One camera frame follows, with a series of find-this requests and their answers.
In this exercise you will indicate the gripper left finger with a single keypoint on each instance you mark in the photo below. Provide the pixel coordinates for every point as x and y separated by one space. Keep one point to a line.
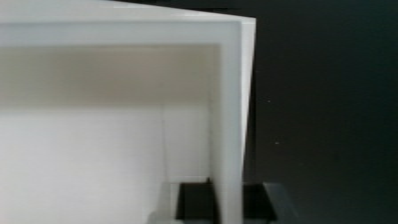
184 203

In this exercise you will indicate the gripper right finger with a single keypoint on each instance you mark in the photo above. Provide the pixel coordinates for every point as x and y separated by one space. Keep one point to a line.
270 208

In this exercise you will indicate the white drawer box with knob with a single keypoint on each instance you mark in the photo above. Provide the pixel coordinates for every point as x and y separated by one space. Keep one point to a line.
126 83

